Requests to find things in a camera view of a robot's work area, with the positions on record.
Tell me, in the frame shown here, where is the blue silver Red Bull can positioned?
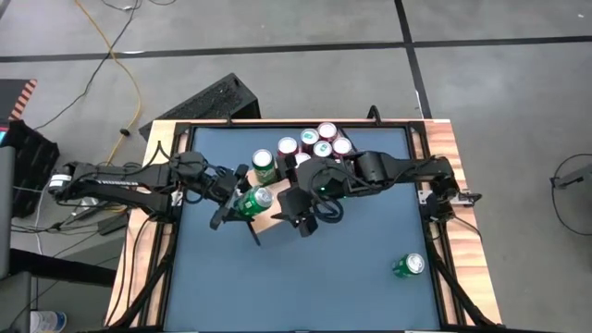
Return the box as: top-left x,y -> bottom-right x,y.
313,140 -> 334,159
299,128 -> 320,154

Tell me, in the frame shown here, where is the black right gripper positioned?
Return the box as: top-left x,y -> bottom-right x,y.
270,184 -> 320,238

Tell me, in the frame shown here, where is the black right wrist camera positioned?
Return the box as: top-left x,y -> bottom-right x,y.
295,159 -> 352,199

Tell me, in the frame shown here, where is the wooden shelf black metal frame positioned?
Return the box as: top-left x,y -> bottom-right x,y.
243,125 -> 355,246

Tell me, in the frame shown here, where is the black floor cable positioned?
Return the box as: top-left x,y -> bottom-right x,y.
32,0 -> 140,131

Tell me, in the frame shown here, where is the green Sprite can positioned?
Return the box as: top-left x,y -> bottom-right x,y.
252,148 -> 278,186
233,185 -> 275,218

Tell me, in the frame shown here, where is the red Coca-Cola can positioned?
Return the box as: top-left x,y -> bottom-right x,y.
316,121 -> 339,142

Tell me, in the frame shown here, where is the black power brick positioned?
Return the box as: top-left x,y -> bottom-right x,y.
95,215 -> 130,236

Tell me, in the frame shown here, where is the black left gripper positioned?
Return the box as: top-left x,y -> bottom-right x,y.
199,164 -> 253,231

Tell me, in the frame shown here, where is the green soda can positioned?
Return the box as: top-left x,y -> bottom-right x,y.
391,252 -> 426,279

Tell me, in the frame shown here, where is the yellow cable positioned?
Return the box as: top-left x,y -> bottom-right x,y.
73,0 -> 142,166

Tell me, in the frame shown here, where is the black panel with orange stripes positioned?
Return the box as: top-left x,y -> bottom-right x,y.
0,78 -> 38,122

